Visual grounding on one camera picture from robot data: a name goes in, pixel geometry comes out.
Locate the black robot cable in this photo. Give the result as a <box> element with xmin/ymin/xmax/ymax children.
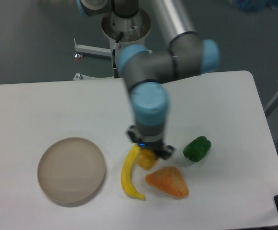
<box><xmin>111</xmin><ymin>32</ymin><xmax>124</xmax><ymax>79</ymax></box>

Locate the yellow toy banana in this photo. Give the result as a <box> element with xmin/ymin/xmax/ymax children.
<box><xmin>121</xmin><ymin>144</ymin><xmax>145</xmax><ymax>200</ymax></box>

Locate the beige round plate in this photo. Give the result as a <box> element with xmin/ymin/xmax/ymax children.
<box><xmin>37</xmin><ymin>137</ymin><xmax>106</xmax><ymax>207</ymax></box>

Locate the green toy pepper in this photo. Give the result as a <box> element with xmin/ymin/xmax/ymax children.
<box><xmin>183</xmin><ymin>136</ymin><xmax>211</xmax><ymax>162</ymax></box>

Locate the orange toy bread wedge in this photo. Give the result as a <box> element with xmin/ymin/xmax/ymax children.
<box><xmin>145</xmin><ymin>166</ymin><xmax>189</xmax><ymax>198</ymax></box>

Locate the yellow toy pepper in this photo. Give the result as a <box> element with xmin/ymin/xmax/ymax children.
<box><xmin>138</xmin><ymin>149</ymin><xmax>158</xmax><ymax>170</ymax></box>

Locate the blue bag in background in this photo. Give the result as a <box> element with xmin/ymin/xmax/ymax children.
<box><xmin>230</xmin><ymin>0</ymin><xmax>278</xmax><ymax>13</ymax></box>

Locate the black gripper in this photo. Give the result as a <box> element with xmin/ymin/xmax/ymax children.
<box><xmin>126</xmin><ymin>125</ymin><xmax>175</xmax><ymax>160</ymax></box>

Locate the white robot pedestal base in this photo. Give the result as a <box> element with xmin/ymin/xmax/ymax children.
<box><xmin>72</xmin><ymin>9</ymin><xmax>153</xmax><ymax>81</ymax></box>

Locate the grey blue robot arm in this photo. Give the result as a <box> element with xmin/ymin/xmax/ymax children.
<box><xmin>77</xmin><ymin>0</ymin><xmax>220</xmax><ymax>159</ymax></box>

